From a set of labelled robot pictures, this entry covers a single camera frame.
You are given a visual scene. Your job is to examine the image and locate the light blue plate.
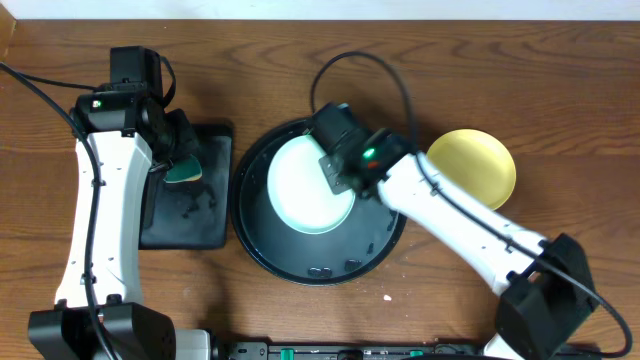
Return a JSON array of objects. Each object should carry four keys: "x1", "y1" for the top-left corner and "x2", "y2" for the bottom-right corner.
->
[{"x1": 267, "y1": 135, "x2": 355, "y2": 235}]

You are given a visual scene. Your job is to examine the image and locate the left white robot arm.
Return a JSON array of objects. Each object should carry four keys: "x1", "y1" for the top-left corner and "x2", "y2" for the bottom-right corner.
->
[{"x1": 28, "y1": 46, "x2": 213, "y2": 359}]

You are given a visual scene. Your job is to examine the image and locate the yellow plate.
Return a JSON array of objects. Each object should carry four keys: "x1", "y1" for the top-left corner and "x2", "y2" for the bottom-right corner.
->
[{"x1": 427, "y1": 129, "x2": 517, "y2": 210}]

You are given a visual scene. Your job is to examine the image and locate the black round tray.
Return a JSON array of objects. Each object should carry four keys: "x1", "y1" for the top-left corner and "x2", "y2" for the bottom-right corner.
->
[{"x1": 229, "y1": 118, "x2": 407, "y2": 286}]

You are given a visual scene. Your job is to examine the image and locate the black rectangular tray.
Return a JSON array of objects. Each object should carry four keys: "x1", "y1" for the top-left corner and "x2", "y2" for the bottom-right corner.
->
[{"x1": 139, "y1": 124, "x2": 233, "y2": 250}]

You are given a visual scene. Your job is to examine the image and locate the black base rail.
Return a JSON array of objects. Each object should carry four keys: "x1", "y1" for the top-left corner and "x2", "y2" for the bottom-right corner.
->
[{"x1": 215, "y1": 341, "x2": 521, "y2": 360}]

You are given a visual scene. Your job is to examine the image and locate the green yellow sponge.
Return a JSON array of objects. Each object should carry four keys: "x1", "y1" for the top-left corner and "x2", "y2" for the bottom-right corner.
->
[{"x1": 164, "y1": 155, "x2": 203, "y2": 184}]

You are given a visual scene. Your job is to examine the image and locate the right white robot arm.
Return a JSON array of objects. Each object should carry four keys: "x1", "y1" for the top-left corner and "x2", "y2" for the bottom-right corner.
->
[{"x1": 309, "y1": 104, "x2": 598, "y2": 359}]

